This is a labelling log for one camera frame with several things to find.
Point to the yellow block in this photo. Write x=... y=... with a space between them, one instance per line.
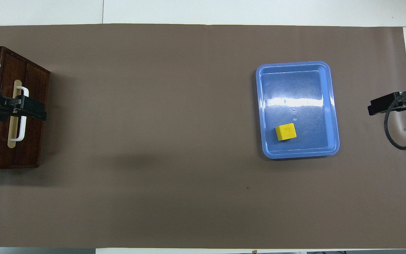
x=286 y=132

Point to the blue plastic tray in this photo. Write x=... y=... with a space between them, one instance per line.
x=294 y=88

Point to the brown paper table mat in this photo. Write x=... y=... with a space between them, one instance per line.
x=153 y=141

